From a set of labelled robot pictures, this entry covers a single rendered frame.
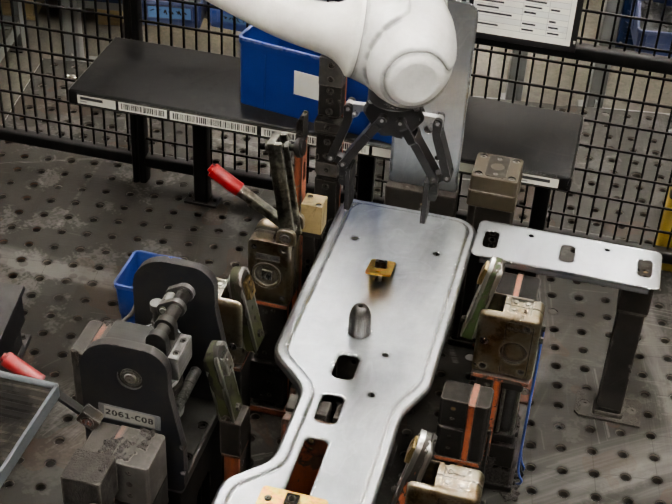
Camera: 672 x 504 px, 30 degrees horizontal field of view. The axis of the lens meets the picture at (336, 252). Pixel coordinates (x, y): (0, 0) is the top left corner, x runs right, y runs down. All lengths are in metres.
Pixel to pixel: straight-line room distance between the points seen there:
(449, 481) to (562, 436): 0.61
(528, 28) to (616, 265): 0.49
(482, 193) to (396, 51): 0.66
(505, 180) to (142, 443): 0.80
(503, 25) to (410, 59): 0.84
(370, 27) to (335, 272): 0.55
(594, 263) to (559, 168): 0.22
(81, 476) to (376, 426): 0.41
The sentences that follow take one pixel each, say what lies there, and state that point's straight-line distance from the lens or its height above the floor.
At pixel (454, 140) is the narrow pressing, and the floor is 1.10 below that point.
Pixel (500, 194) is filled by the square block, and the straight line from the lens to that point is 2.04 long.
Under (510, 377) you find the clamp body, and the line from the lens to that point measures 1.85.
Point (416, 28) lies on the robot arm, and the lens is 1.43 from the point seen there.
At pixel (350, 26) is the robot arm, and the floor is 1.50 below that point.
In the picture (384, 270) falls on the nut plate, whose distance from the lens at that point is 1.85.
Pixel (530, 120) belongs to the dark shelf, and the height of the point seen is 1.03.
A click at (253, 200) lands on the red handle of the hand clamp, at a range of 1.85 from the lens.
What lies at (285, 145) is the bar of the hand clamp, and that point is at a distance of 1.78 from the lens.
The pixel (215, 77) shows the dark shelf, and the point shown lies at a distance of 2.32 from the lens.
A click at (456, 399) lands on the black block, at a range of 1.71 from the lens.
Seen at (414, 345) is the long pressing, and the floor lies 1.00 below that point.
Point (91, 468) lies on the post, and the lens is 1.46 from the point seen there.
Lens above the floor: 2.15
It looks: 37 degrees down
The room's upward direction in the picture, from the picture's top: 3 degrees clockwise
